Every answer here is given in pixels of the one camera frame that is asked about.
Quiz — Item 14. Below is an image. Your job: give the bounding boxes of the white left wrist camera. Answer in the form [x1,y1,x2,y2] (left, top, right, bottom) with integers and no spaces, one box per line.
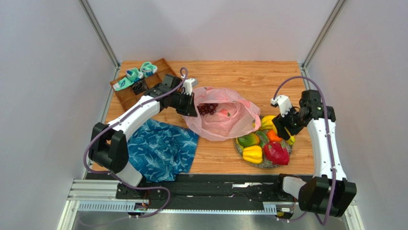
[181,78,198,95]

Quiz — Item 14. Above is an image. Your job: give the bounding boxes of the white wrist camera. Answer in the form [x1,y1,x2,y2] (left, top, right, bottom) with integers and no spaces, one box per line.
[181,78,198,95]
[271,95,293,117]

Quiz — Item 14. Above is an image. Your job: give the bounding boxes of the green orange fake mango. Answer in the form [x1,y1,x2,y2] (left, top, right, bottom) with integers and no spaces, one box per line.
[237,133,260,148]

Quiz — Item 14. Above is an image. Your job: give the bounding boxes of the speckled grey ceramic plate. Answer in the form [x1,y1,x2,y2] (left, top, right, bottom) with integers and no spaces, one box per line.
[234,130,295,169]

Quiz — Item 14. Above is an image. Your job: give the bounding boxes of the dark red fake grapes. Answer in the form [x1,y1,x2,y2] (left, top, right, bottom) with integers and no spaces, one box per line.
[197,103,218,115]

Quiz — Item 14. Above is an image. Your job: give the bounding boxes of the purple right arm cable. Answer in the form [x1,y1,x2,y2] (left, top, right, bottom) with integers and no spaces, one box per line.
[272,76,337,227]

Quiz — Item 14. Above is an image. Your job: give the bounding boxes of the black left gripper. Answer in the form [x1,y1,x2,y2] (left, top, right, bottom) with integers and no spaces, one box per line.
[170,91,198,118]

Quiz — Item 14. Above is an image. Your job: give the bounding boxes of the pink fake dragon fruit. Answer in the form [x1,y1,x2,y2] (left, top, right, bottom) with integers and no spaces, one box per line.
[255,131,290,165]

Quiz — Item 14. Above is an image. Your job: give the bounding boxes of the yellow fake bell pepper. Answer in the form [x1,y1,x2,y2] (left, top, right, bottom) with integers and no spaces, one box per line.
[242,145,263,164]

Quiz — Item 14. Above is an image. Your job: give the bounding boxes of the dark patterned rolled sock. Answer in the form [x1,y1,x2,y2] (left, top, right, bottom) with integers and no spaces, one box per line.
[131,79,149,95]

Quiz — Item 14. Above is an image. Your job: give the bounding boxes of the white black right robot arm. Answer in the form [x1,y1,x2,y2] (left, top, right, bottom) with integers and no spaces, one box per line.
[271,90,357,217]

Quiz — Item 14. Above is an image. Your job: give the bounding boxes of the wooden compartment tray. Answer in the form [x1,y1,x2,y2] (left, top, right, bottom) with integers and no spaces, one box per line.
[110,58,178,112]

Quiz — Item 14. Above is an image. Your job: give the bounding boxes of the pink translucent plastic bag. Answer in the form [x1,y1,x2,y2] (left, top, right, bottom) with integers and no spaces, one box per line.
[183,86,261,141]

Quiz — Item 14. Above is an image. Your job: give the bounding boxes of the teal white rolled sock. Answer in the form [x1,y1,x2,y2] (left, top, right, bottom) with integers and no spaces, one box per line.
[113,68,144,92]

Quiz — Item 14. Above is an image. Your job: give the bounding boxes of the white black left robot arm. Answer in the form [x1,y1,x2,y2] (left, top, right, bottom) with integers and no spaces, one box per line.
[83,74,198,188]

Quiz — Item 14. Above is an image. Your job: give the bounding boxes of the blue leaf-pattern cloth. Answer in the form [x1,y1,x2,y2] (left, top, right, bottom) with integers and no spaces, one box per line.
[127,119,199,183]

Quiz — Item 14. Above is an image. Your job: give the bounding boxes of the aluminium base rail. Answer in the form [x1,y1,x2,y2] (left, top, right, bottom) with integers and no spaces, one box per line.
[57,173,365,230]

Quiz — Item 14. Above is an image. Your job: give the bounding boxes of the yellow fake banana bunch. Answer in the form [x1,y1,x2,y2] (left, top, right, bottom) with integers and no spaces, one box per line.
[260,115,277,134]

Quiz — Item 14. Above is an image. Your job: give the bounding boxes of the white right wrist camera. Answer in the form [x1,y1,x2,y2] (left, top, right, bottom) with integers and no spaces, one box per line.
[271,95,293,117]

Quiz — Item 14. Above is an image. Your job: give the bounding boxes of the orange fake tangerine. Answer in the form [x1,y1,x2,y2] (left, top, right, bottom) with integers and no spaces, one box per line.
[266,129,282,143]

